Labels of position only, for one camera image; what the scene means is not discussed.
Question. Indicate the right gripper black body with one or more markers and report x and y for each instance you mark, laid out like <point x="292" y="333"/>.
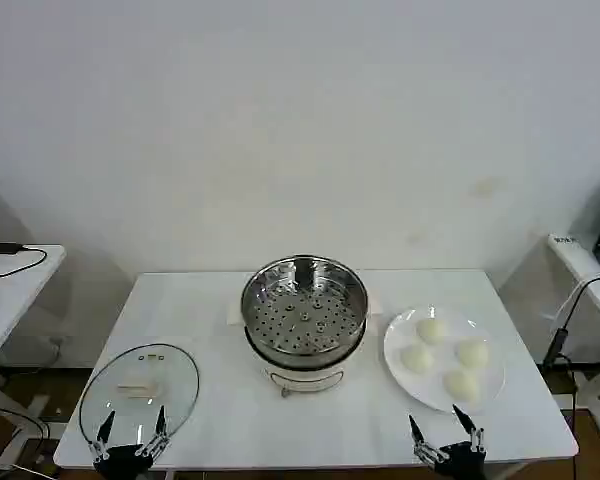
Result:
<point x="457" y="465"/>

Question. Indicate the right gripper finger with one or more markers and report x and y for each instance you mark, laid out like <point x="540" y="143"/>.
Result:
<point x="416" y="432"/>
<point x="465" y="420"/>

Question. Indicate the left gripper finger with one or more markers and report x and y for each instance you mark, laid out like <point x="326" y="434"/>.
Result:
<point x="160" y="425"/>
<point x="104" y="431"/>

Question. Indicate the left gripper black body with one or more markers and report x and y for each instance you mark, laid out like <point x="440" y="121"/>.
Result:
<point x="122" y="462"/>

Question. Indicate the white steamed bun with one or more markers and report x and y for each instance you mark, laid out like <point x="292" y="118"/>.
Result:
<point x="461" y="385"/>
<point x="416" y="358"/>
<point x="431" y="331"/>
<point x="472" y="352"/>

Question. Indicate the glass lid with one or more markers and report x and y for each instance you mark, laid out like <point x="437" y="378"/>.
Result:
<point x="175" y="370"/>

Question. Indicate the white plate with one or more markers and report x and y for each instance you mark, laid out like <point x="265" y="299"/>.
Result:
<point x="485" y="325"/>

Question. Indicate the white electric cooker pot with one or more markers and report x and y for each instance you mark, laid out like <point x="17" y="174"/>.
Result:
<point x="305" y="372"/>

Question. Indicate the white side desk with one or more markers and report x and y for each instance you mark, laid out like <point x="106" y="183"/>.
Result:
<point x="25" y="295"/>

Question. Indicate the steel steamer basket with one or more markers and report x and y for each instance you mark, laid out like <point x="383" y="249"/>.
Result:
<point x="280" y="320"/>

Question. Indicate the white desk with laptop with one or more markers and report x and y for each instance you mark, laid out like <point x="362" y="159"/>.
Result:
<point x="580" y="265"/>

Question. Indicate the small black box device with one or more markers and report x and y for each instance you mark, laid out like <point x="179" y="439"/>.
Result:
<point x="6" y="249"/>

